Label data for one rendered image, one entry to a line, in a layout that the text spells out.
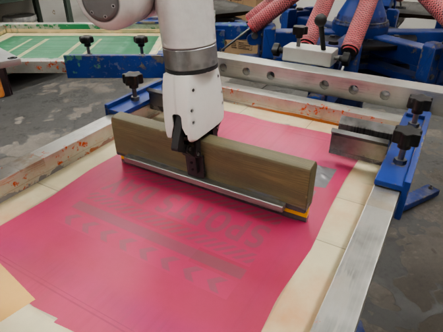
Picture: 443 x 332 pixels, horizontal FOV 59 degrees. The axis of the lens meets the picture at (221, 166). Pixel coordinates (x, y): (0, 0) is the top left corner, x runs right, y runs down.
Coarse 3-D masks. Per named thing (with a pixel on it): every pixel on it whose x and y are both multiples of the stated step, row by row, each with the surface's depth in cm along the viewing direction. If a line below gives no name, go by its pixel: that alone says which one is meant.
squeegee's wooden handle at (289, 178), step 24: (120, 120) 66; (144, 120) 65; (120, 144) 69; (144, 144) 66; (168, 144) 63; (192, 144) 60; (216, 144) 58; (240, 144) 58; (216, 168) 60; (240, 168) 58; (264, 168) 56; (288, 168) 53; (312, 168) 53; (264, 192) 58; (288, 192) 55; (312, 192) 56
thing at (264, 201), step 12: (132, 156) 68; (156, 168) 65; (168, 168) 65; (192, 180) 62; (204, 180) 61; (228, 192) 59; (240, 192) 59; (252, 192) 59; (264, 204) 57; (276, 204) 56
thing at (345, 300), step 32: (224, 96) 99; (256, 96) 94; (288, 96) 92; (96, 128) 77; (32, 160) 66; (64, 160) 71; (0, 192) 62; (384, 192) 58; (384, 224) 52; (352, 256) 47; (352, 288) 43; (320, 320) 39; (352, 320) 39
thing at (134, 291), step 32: (288, 128) 86; (320, 160) 74; (352, 160) 74; (320, 192) 65; (288, 224) 58; (320, 224) 58; (128, 256) 52; (256, 256) 52; (288, 256) 52; (96, 288) 47; (128, 288) 47; (160, 288) 47; (192, 288) 47; (256, 288) 47; (64, 320) 43; (96, 320) 43; (128, 320) 43; (160, 320) 43; (192, 320) 43; (224, 320) 43; (256, 320) 43
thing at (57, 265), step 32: (224, 128) 86; (256, 128) 86; (64, 192) 65; (32, 224) 58; (0, 256) 52; (32, 256) 52; (64, 256) 52; (96, 256) 52; (32, 288) 47; (64, 288) 47
